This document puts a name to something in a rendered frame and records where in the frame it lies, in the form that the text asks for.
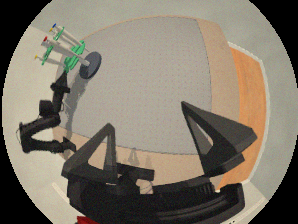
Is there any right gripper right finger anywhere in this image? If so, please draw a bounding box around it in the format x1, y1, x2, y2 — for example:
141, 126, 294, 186
181, 101, 258, 173

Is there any white pipette with yellow button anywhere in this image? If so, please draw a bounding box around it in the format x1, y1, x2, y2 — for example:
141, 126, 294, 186
49, 28, 76, 47
35, 52, 66, 67

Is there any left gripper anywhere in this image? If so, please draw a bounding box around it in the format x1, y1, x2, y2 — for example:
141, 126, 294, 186
50, 70, 70, 103

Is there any white pipette with blue button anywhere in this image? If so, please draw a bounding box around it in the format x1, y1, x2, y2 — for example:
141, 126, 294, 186
52, 24, 90, 52

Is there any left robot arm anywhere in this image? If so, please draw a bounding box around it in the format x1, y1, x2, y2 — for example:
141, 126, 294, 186
19, 100, 77, 154

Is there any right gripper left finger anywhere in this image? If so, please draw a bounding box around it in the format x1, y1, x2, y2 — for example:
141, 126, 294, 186
62, 123, 118, 184

